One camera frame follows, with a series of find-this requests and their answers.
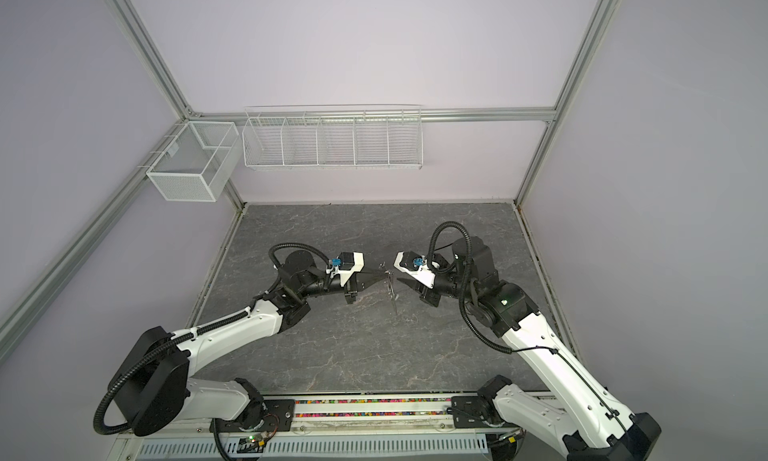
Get metal ring disc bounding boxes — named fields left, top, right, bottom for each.
left=387, top=271, right=398, bottom=315

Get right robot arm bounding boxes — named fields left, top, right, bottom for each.
left=394, top=221, right=662, bottom=460

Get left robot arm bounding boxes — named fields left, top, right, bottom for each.
left=92, top=242, right=388, bottom=437

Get white mesh box basket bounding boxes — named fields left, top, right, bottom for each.
left=147, top=121, right=243, bottom=202

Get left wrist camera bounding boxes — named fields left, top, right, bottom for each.
left=326, top=252, right=365, bottom=287

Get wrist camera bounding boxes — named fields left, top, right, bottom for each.
left=394, top=251, right=436, bottom=286
left=326, top=252, right=365, bottom=287

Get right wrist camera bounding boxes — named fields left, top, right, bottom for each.
left=394, top=251, right=436, bottom=286

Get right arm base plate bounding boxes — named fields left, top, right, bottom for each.
left=446, top=395, right=519, bottom=429

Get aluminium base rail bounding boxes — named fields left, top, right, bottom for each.
left=116, top=390, right=625, bottom=441

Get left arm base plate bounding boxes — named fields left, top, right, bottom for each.
left=217, top=398, right=296, bottom=433

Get long white wire basket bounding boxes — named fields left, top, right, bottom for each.
left=241, top=104, right=424, bottom=170

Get white slotted cable duct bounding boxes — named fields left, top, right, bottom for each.
left=135, top=433, right=490, bottom=460

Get aluminium frame profiles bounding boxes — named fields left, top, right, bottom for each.
left=1, top=0, right=621, bottom=360

